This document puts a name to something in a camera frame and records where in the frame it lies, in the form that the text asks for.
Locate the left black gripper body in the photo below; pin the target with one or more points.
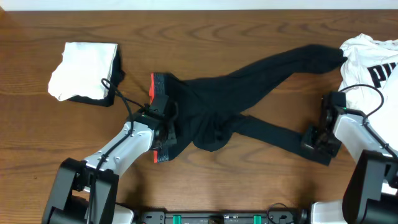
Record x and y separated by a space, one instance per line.
170 125

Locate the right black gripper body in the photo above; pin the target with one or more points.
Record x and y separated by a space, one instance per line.
321 142

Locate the black pants red waistband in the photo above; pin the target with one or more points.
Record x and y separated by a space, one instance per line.
210 109

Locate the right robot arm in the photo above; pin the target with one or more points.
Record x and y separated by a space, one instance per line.
371 195

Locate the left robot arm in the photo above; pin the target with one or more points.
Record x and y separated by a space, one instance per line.
85 191

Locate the folded black garment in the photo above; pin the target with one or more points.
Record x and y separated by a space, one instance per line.
117 76

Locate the white printed t-shirt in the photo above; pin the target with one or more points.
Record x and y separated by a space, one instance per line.
370 83

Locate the folded white cloth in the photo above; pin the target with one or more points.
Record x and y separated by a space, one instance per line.
83 66

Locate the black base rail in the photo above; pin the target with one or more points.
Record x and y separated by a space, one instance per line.
277 216

